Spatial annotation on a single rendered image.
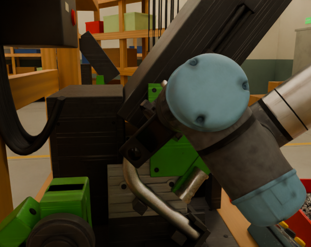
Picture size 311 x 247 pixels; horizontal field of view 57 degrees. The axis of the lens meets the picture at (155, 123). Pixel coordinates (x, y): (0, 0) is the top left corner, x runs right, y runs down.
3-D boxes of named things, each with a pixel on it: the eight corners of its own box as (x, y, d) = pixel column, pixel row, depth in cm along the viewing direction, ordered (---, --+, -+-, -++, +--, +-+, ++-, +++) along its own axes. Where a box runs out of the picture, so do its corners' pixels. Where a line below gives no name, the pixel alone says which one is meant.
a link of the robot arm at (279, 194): (298, 168, 38) (250, 100, 37) (322, 211, 27) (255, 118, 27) (246, 195, 40) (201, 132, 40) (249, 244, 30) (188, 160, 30)
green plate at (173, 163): (192, 170, 73) (189, 88, 73) (201, 175, 65) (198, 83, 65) (147, 172, 71) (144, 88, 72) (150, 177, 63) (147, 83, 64)
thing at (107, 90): (126, 177, 105) (123, 84, 97) (127, 223, 76) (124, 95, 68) (75, 179, 103) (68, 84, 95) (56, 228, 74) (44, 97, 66)
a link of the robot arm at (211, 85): (210, 154, 26) (154, 78, 26) (184, 149, 37) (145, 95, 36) (275, 104, 27) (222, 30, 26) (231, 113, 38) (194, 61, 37)
